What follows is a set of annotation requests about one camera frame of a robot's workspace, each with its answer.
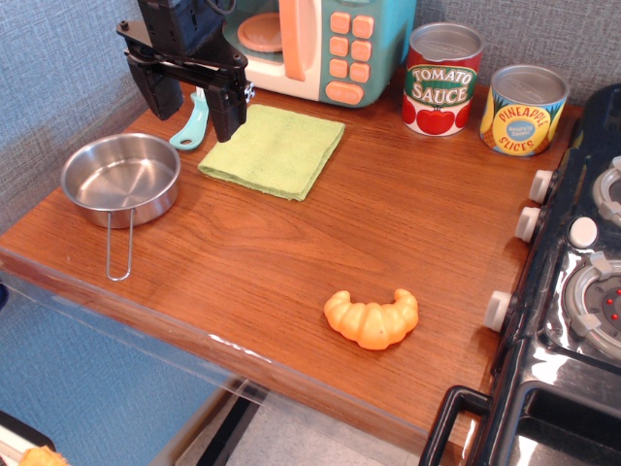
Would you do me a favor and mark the tomato sauce can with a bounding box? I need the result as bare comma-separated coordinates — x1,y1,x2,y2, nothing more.
402,22,484,137

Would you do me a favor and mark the orange toy at corner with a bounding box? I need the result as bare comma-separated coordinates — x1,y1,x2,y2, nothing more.
18,446,69,466

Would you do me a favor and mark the teal plastic spoon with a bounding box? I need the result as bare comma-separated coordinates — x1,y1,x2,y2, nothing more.
169,87,209,150

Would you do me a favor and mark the white stove knob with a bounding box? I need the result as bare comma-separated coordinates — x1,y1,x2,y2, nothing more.
514,207,540,243
483,290,512,333
529,170,554,205

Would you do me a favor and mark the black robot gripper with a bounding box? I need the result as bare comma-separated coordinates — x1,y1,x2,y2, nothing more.
116,1,252,143

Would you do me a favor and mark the teal toy microwave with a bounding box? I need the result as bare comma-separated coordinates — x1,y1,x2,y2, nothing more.
223,0,416,108

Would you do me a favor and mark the orange plastic croissant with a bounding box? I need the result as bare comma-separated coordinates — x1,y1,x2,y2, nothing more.
323,288,419,350

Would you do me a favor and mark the pineapple slices can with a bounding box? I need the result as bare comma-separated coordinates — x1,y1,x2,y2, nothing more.
479,64,570,157

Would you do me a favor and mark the stainless steel pot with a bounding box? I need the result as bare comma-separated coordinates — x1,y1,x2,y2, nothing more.
60,133,181,282

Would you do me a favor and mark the black toy stove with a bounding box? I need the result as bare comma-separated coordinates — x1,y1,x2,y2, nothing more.
420,84,620,465

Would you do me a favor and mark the green folded towel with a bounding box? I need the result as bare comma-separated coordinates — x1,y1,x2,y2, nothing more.
198,104,345,202

